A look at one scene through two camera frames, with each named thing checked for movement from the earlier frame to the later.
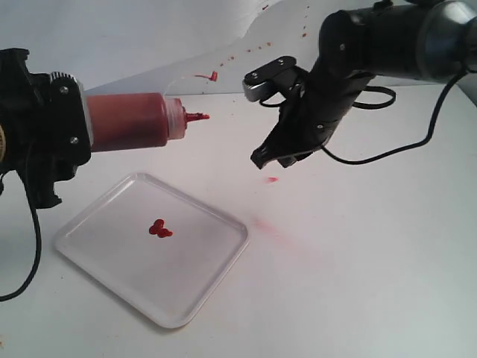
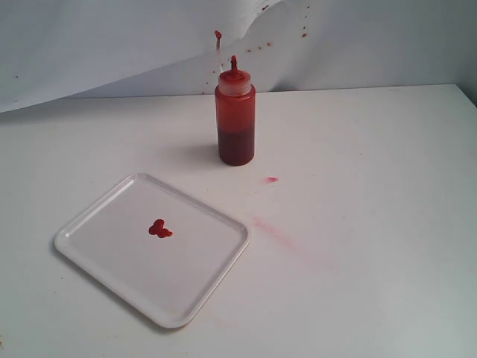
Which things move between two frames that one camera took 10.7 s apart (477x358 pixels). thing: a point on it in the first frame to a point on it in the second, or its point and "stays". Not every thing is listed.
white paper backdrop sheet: (197, 51) stays
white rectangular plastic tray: (154, 250) stays
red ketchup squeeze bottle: (137, 120) to (235, 105)
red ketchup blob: (158, 229) stays
